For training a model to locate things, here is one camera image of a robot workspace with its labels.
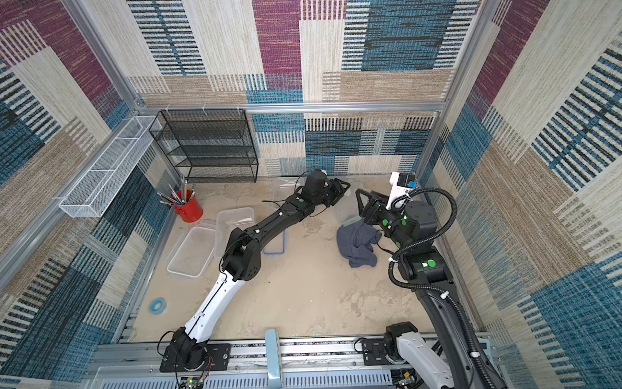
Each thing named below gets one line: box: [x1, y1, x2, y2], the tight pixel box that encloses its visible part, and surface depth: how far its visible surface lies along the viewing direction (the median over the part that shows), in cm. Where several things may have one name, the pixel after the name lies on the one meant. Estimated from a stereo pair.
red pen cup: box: [171, 188, 204, 223], surface depth 104 cm
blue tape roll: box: [148, 297, 168, 316], surface depth 85 cm
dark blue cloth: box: [336, 221, 383, 269], surface depth 94 cm
